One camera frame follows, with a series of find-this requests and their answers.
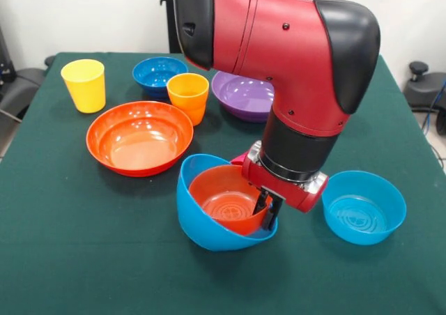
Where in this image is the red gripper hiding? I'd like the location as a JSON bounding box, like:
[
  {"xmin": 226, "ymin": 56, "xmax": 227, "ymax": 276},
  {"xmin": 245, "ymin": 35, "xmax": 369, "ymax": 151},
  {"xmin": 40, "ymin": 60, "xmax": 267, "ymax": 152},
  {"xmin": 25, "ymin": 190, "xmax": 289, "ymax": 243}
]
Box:
[{"xmin": 242, "ymin": 153, "xmax": 320, "ymax": 232}]

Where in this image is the small orange-red bowl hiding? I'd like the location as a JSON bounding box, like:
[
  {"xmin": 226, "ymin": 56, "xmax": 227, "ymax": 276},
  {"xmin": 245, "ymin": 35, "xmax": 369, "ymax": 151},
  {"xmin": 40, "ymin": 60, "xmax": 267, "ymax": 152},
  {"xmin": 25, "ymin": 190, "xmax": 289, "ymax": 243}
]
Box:
[{"xmin": 188, "ymin": 164, "xmax": 273, "ymax": 237}]

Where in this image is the large light blue bowl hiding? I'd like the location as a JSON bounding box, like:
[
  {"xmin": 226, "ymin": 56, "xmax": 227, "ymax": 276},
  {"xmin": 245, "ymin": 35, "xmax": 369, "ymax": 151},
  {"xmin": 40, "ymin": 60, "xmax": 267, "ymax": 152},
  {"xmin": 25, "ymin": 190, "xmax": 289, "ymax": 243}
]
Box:
[{"xmin": 176, "ymin": 153, "xmax": 279, "ymax": 252}]

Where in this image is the small light blue bowl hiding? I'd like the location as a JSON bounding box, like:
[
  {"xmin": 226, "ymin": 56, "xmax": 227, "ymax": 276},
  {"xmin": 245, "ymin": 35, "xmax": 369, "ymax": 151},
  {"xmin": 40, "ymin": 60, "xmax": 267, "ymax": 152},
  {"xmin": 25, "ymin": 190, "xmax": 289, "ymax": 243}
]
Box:
[{"xmin": 321, "ymin": 170, "xmax": 408, "ymax": 246}]

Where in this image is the purple plastic bowl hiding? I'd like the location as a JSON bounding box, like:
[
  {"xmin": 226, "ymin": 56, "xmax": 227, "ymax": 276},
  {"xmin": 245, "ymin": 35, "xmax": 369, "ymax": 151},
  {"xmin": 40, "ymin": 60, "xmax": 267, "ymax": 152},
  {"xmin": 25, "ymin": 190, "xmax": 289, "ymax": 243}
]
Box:
[{"xmin": 210, "ymin": 70, "xmax": 276, "ymax": 123}]

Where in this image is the orange plastic cup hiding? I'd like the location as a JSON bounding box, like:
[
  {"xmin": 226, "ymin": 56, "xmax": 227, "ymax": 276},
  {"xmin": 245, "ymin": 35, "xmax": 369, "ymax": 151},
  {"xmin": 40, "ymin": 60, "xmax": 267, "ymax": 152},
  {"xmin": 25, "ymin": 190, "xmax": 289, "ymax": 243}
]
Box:
[{"xmin": 166, "ymin": 72, "xmax": 210, "ymax": 127}]

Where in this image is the wide orange-red bowl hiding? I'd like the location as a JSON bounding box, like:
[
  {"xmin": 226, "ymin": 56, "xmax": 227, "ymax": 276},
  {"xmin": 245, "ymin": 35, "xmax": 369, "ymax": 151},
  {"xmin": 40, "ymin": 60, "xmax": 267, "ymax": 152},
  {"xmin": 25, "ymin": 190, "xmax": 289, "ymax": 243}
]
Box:
[{"xmin": 86, "ymin": 100, "xmax": 194, "ymax": 178}]

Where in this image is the small dark blue bowl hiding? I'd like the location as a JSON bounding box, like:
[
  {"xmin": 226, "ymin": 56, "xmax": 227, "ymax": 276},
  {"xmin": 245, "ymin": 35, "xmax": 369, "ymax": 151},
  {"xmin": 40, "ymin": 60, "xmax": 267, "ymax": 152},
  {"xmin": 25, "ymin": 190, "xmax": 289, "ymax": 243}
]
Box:
[{"xmin": 132, "ymin": 56, "xmax": 190, "ymax": 99}]

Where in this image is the dark green tablecloth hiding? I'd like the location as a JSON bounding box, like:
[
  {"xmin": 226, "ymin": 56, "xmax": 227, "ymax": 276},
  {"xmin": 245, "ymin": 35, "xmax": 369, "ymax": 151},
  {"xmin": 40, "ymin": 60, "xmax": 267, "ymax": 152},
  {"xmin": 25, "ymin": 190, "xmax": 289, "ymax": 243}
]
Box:
[{"xmin": 0, "ymin": 52, "xmax": 446, "ymax": 315}]

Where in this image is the yellow plastic cup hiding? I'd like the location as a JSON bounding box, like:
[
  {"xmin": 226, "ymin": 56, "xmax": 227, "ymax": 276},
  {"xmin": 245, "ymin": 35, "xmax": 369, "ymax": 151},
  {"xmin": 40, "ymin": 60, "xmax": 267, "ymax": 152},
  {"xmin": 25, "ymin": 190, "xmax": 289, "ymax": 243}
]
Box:
[{"xmin": 60, "ymin": 59, "xmax": 106, "ymax": 114}]

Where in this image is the black equipment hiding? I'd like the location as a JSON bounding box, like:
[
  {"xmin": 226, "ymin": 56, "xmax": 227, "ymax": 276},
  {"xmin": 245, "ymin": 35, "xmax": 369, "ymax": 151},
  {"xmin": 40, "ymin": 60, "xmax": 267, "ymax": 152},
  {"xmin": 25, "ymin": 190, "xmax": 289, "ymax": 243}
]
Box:
[{"xmin": 0, "ymin": 25, "xmax": 17, "ymax": 82}]

